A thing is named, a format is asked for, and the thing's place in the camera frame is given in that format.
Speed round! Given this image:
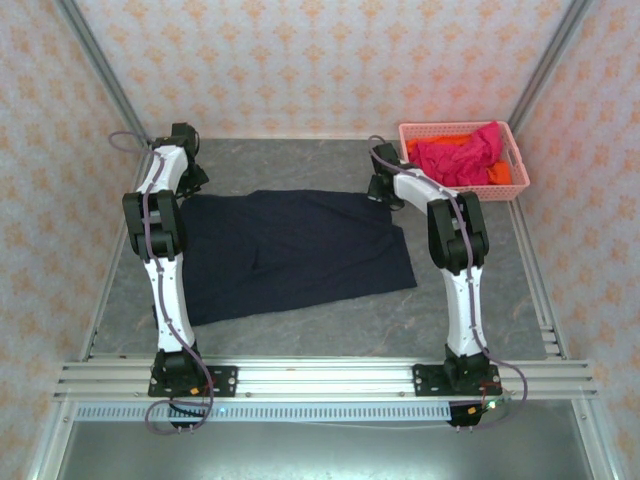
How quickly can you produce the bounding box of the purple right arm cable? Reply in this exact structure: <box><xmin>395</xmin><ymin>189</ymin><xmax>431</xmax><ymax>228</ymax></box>
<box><xmin>367</xmin><ymin>133</ymin><xmax>530</xmax><ymax>432</ymax></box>

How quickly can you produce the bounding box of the navy blue t-shirt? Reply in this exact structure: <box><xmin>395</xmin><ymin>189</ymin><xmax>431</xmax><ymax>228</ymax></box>
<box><xmin>176</xmin><ymin>188</ymin><xmax>419</xmax><ymax>328</ymax></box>

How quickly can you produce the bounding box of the aluminium frame post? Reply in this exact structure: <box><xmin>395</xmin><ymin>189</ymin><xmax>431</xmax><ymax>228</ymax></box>
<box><xmin>503</xmin><ymin>0</ymin><xmax>595</xmax><ymax>136</ymax></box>
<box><xmin>53</xmin><ymin>0</ymin><xmax>152</xmax><ymax>147</ymax></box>

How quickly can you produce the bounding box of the black right electronics bracket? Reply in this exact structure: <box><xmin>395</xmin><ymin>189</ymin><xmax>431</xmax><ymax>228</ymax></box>
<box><xmin>446</xmin><ymin>398</ymin><xmax>504</xmax><ymax>432</ymax></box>

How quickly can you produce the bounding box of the pink plastic basket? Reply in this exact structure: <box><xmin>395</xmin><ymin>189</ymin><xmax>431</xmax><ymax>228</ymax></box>
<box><xmin>397</xmin><ymin>120</ymin><xmax>532</xmax><ymax>203</ymax></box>

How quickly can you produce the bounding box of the aluminium mounting rail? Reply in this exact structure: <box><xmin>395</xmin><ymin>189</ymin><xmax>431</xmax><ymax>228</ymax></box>
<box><xmin>52</xmin><ymin>357</ymin><xmax>599</xmax><ymax>402</ymax></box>

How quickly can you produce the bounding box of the grey slotted cable duct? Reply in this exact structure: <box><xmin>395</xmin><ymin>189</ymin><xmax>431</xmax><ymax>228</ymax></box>
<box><xmin>74</xmin><ymin>401</ymin><xmax>454</xmax><ymax>424</ymax></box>

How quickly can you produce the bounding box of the magenta t-shirt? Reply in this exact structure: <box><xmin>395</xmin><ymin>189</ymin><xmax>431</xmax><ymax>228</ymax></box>
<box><xmin>409</xmin><ymin>120</ymin><xmax>503</xmax><ymax>188</ymax></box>

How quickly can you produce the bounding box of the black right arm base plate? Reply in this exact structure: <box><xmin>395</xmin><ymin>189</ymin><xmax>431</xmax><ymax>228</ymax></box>
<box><xmin>411</xmin><ymin>363</ymin><xmax>503</xmax><ymax>399</ymax></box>

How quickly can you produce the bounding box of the orange t-shirt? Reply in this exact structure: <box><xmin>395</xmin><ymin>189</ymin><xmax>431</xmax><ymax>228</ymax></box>
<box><xmin>405</xmin><ymin>132</ymin><xmax>513</xmax><ymax>186</ymax></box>

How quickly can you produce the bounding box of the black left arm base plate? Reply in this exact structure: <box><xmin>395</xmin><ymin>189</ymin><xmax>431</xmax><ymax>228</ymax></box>
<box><xmin>147</xmin><ymin>365</ymin><xmax>239</xmax><ymax>399</ymax></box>

